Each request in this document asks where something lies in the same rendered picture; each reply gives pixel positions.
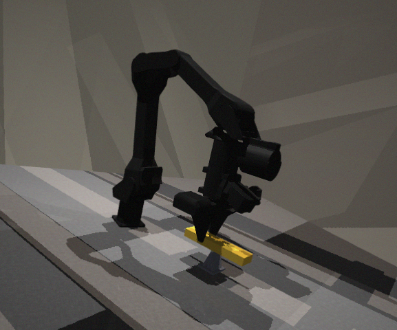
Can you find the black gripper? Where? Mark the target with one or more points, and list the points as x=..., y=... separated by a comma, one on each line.
x=208, y=213

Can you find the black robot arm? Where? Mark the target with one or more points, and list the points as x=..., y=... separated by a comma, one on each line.
x=142, y=176

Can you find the yellow rectangular bar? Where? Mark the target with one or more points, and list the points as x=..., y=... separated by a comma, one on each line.
x=222, y=247

